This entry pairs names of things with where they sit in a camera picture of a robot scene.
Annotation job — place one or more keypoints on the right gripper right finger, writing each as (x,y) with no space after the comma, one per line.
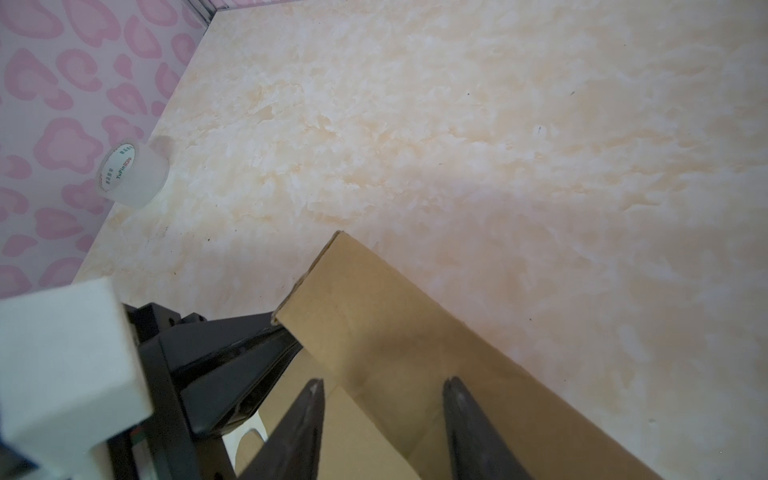
(476,449)

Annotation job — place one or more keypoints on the left corner aluminium post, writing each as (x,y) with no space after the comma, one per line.
(205,10)

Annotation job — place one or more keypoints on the brown cardboard box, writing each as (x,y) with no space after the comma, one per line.
(392,349)

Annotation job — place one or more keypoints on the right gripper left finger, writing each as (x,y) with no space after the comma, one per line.
(292,452)

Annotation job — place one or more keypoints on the clear tape roll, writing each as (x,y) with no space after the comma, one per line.
(131,174)

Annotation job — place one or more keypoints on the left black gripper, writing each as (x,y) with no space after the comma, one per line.
(205,379)

